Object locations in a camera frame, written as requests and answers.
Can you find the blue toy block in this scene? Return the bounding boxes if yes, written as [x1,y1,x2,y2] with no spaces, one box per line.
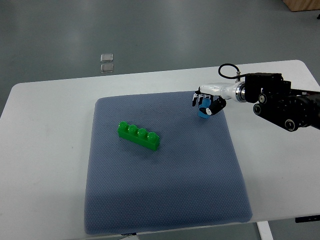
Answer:
[198,98,211,119]

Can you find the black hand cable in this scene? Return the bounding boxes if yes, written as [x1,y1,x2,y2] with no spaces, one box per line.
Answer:
[218,63,247,82]

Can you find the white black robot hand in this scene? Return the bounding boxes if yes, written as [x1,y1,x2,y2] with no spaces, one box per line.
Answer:
[192,81,246,116]

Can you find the blue-grey foam mat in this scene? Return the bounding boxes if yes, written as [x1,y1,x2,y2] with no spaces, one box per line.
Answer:
[84,91,252,235]

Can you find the white table leg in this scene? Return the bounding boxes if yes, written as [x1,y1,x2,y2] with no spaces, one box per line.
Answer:
[256,221,274,240]

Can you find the green four-stud toy block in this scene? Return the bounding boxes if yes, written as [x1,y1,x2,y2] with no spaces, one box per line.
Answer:
[117,121,160,151]

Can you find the black table control box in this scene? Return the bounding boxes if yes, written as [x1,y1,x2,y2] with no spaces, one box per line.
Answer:
[295,215,320,223]

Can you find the upper metal floor plate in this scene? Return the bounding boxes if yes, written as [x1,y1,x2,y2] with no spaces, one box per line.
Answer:
[100,53,114,63]

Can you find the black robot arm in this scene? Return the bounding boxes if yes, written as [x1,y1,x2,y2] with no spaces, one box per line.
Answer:
[244,73,320,132]

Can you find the wooden furniture corner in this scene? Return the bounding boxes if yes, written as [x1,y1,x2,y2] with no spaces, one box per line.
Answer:
[283,0,320,12]

